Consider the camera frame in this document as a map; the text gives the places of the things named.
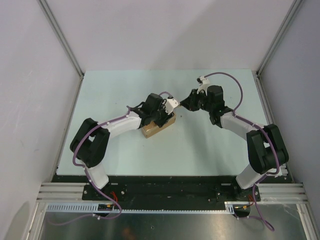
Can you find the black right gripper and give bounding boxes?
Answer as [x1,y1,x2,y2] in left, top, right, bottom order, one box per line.
[180,88,213,113]

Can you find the brown cardboard express box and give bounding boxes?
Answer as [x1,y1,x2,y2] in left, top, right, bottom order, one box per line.
[141,113,177,139]

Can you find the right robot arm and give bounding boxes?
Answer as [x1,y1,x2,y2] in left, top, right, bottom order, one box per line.
[180,85,289,201]

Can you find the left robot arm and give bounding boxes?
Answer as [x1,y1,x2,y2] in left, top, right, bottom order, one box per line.
[69,93,180,200]

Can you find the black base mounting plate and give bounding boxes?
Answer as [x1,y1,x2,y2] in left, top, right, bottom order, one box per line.
[51,174,262,204]

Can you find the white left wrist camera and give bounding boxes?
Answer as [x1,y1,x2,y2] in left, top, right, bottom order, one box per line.
[164,97,180,114]

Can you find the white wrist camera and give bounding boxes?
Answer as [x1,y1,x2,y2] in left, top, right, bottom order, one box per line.
[196,76,211,95]
[164,97,180,114]

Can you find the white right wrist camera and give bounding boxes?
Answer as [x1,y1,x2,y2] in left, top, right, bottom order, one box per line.
[196,76,211,95]

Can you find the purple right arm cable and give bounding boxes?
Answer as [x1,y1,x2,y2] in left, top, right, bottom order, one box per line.
[203,71,282,232]

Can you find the grey slotted cable duct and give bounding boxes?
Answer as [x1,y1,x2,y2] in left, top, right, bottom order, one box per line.
[46,202,251,214]

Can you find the aluminium front rail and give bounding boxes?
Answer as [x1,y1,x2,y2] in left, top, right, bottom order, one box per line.
[36,182,86,203]

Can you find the aluminium frame post right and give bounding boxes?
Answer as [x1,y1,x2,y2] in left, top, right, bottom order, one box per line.
[255,0,305,79]

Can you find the aluminium frame post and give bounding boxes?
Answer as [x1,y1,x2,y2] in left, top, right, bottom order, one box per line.
[255,0,305,79]
[36,0,85,80]

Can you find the aluminium frame post left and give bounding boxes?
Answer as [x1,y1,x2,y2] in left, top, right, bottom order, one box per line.
[36,0,85,80]

